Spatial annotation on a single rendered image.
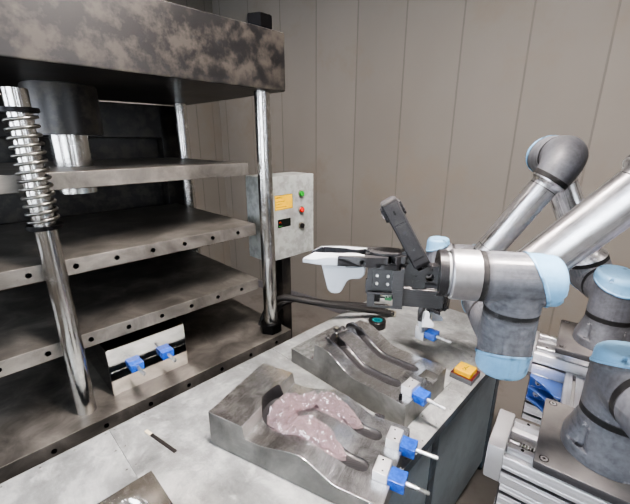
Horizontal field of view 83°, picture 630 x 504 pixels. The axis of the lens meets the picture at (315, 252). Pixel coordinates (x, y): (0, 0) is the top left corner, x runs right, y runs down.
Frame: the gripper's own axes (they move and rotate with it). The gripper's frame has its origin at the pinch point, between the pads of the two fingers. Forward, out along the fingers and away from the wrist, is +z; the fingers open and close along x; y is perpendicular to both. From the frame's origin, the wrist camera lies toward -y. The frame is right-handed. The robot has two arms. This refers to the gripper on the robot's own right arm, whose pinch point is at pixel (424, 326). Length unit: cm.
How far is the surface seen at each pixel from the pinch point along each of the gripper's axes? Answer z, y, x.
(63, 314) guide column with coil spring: -20, -62, -100
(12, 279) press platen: -32, -67, -109
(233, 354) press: 16, -58, -48
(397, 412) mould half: 9.7, 11.9, -36.1
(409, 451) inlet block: 8, 22, -47
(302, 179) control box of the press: -50, -73, 6
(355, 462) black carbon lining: 10, 14, -58
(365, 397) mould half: 11.1, 0.1, -36.1
